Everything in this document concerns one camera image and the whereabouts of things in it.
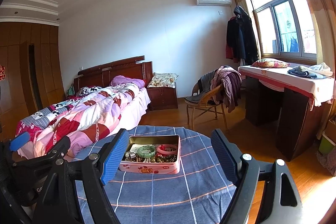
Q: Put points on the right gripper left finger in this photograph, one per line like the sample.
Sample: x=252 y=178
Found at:
x=58 y=202

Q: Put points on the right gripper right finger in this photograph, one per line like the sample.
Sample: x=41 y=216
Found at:
x=280 y=202

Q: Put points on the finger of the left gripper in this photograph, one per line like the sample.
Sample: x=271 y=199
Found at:
x=19 y=141
x=52 y=162

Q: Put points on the pink bangle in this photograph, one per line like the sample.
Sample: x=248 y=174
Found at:
x=167 y=149

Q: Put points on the silver wristwatch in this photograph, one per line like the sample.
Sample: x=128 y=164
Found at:
x=130 y=156

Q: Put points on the bed with patchwork quilt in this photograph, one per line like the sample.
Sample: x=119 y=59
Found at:
x=100 y=114

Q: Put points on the red paper decoration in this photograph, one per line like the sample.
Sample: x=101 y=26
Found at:
x=2 y=72

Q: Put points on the green storage bin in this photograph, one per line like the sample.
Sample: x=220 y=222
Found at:
x=326 y=145

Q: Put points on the paper in tin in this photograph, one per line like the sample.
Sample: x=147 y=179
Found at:
x=134 y=147

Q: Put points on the blue plaid tablecloth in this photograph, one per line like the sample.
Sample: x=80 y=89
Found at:
x=199 y=193

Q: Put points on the dark wood headboard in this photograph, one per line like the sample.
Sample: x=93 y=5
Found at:
x=102 y=75

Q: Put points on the wooden wardrobe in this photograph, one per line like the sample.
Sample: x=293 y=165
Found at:
x=30 y=54

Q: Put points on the purple pillow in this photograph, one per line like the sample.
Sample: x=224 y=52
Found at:
x=119 y=80

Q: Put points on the pink floral tin box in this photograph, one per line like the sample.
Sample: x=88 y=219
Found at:
x=148 y=160

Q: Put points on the desk with red-striped cloth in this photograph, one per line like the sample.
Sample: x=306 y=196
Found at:
x=297 y=104

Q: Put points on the dark wood nightstand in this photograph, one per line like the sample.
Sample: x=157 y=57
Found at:
x=162 y=98

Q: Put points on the floral cushion on nightstand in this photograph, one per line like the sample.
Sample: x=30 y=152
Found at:
x=163 y=80

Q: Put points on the wicker chair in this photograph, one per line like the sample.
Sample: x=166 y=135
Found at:
x=202 y=101

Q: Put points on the clothes draped on chair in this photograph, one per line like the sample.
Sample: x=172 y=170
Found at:
x=231 y=81

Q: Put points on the folded clothes on desk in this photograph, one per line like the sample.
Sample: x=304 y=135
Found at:
x=319 y=71

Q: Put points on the floral pillow on desk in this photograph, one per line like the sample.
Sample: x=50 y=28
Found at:
x=270 y=63

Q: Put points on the hanging dark coats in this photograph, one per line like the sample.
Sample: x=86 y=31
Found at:
x=241 y=46

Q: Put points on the window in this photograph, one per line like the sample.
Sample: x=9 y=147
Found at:
x=285 y=29

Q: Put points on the curtain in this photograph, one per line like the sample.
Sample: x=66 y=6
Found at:
x=323 y=16

